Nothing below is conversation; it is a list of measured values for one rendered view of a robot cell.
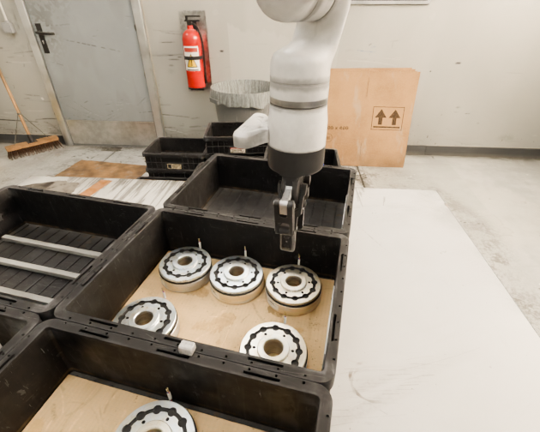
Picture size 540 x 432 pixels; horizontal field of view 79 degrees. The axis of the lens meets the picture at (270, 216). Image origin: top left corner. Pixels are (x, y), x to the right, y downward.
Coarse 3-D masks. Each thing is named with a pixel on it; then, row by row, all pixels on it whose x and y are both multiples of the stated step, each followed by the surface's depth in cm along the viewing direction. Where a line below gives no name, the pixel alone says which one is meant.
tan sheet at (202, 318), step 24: (144, 288) 64; (264, 288) 64; (192, 312) 59; (216, 312) 59; (240, 312) 59; (264, 312) 59; (312, 312) 59; (192, 336) 55; (216, 336) 55; (240, 336) 55; (312, 336) 55; (312, 360) 51
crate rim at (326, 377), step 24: (192, 216) 68; (216, 216) 67; (336, 288) 50; (72, 312) 47; (336, 312) 47; (144, 336) 43; (168, 336) 43; (336, 336) 43; (240, 360) 40; (264, 360) 40; (336, 360) 40
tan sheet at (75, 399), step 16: (64, 384) 48; (80, 384) 48; (96, 384) 48; (48, 400) 46; (64, 400) 46; (80, 400) 46; (96, 400) 46; (112, 400) 46; (128, 400) 46; (144, 400) 46; (48, 416) 44; (64, 416) 44; (80, 416) 44; (96, 416) 44; (112, 416) 44; (192, 416) 44; (208, 416) 44
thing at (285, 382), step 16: (48, 320) 46; (32, 336) 43; (80, 336) 44; (96, 336) 43; (112, 336) 43; (128, 336) 43; (16, 352) 41; (144, 352) 42; (160, 352) 41; (176, 352) 41; (0, 368) 40; (208, 368) 40; (224, 368) 40; (240, 368) 40; (272, 384) 38; (288, 384) 38; (304, 384) 38; (320, 384) 38; (320, 400) 36; (320, 416) 35
